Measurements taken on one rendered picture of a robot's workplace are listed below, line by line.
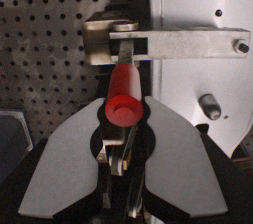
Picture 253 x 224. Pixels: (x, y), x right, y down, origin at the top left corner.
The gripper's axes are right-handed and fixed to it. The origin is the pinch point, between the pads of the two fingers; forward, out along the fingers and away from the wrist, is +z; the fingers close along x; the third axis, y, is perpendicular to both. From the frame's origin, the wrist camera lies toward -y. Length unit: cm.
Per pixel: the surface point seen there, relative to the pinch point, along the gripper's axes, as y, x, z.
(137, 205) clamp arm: 31.5, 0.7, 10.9
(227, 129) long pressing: 19.4, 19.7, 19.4
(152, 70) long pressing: 6.0, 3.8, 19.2
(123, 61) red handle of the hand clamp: -0.8, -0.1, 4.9
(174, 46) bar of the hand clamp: 0.1, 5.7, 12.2
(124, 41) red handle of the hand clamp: -0.8, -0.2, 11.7
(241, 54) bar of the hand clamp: 1.2, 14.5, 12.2
